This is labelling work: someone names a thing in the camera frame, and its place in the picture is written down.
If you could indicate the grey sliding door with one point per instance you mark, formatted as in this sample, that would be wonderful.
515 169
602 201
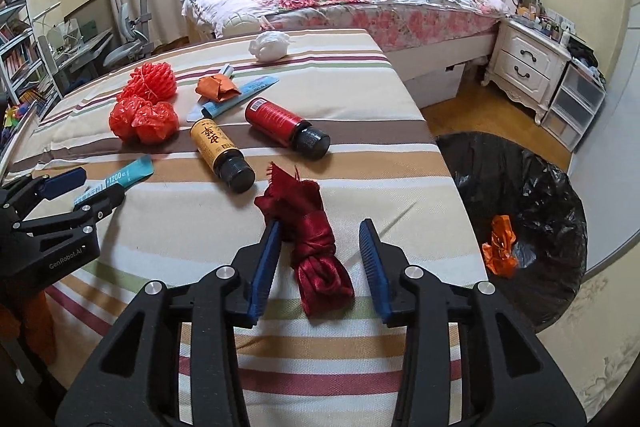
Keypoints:
615 157

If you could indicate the white storage box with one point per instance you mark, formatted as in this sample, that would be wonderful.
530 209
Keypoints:
435 84

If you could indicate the red foam net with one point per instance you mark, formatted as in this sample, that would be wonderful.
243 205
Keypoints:
150 82

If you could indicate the bookshelf with books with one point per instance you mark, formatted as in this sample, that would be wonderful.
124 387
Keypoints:
20 47

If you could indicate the dark red knotted cloth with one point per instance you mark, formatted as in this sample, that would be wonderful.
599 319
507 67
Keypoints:
312 237

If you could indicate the teal toothpaste tube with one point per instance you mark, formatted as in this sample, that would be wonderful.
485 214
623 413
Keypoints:
132 172

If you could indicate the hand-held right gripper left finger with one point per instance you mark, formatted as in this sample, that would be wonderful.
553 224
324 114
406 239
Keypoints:
265 267

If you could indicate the striped cloth covered table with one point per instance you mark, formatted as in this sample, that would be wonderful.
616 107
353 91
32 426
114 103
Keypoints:
375 187

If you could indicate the blue toothpaste tube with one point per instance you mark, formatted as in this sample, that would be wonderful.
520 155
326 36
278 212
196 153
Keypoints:
256 84

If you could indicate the red bottle with black cap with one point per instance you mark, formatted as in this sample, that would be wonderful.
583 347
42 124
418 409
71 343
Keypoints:
272 117

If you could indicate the red plastic bag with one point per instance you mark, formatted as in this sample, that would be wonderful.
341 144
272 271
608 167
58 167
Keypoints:
142 119

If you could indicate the crumpled orange wrapper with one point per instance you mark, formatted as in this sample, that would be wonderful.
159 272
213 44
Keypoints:
215 88
500 247

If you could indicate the clutter of small bottles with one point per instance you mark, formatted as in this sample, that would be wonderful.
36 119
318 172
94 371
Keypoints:
545 19

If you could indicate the clear plastic drawer unit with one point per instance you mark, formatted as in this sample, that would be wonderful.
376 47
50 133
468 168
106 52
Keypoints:
575 102

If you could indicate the brown bottle with yellow label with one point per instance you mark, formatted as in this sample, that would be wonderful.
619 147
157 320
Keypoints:
210 139

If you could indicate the crumpled white paper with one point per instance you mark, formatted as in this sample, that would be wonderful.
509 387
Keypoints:
270 46

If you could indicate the white nightstand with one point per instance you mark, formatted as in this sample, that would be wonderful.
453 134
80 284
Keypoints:
525 62

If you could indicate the grey desk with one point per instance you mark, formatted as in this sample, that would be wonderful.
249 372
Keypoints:
85 47

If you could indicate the grey office chair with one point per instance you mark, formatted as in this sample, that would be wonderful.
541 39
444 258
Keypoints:
127 42

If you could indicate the bin with black bag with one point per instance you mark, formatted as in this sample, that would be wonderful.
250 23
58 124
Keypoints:
540 187

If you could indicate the pile of dark clothes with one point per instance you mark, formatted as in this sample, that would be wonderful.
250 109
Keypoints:
587 54

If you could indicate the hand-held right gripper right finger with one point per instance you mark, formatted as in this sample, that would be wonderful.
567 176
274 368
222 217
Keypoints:
372 262

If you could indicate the orange cloth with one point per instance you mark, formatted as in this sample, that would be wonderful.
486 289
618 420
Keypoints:
30 322

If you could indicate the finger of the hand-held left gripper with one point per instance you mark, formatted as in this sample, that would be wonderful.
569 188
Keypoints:
65 183
102 202

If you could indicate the small grey-blue tube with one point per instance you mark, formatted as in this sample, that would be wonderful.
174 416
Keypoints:
226 71

